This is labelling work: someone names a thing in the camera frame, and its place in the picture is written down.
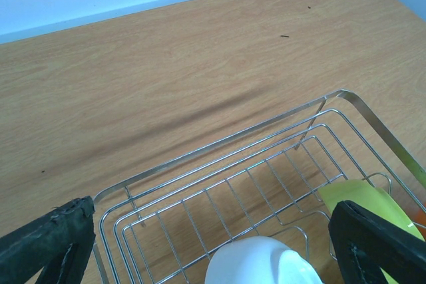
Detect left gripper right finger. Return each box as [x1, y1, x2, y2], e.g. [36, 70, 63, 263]
[328, 200, 425, 283]

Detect yellow-green bowl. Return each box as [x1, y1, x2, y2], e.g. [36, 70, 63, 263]
[319, 180, 425, 283]

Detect wire dish rack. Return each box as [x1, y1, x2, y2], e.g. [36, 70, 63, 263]
[93, 89, 425, 283]

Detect white bowl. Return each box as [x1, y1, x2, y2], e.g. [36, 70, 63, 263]
[204, 235, 322, 283]

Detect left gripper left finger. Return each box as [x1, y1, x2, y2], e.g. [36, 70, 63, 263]
[1, 196, 95, 283]

